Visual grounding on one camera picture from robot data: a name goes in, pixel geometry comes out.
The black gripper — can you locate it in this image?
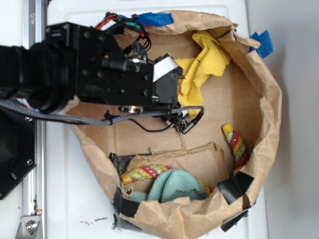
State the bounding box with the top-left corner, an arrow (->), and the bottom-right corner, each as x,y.
45,22 -> 182,112

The yellow microfiber cloth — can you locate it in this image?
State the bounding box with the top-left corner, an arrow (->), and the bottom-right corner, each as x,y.
175,30 -> 231,107

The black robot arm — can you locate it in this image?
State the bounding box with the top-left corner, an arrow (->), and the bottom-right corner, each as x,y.
0,22 -> 183,113

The teal microfiber cloth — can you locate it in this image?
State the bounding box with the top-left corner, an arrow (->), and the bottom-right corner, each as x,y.
129,169 -> 211,203

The blue tape top piece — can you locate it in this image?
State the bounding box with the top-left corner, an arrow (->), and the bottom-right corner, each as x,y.
138,12 -> 174,27

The blue tape piece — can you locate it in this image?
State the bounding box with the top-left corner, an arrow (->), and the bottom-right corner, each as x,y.
138,12 -> 174,27
249,30 -> 274,59

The brown paper bag bin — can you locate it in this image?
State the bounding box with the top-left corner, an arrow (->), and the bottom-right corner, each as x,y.
72,10 -> 282,239

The white plastic tray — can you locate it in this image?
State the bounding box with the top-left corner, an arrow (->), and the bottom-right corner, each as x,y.
46,0 -> 269,239

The blue tape right piece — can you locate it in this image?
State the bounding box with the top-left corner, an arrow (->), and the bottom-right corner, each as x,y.
249,30 -> 274,59

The aluminium extrusion rail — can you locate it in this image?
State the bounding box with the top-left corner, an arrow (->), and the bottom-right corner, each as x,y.
22,0 -> 47,239

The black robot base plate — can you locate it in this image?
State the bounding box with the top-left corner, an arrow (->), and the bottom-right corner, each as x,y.
0,108 -> 35,200

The grey braided cable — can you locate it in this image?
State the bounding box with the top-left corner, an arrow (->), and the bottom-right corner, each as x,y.
0,99 -> 205,133

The multicolour twisted rope toy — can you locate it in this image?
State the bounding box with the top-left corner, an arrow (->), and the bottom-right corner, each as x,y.
121,124 -> 250,193

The metal corner bracket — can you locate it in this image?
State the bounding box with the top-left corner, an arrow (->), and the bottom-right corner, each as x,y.
15,215 -> 43,239

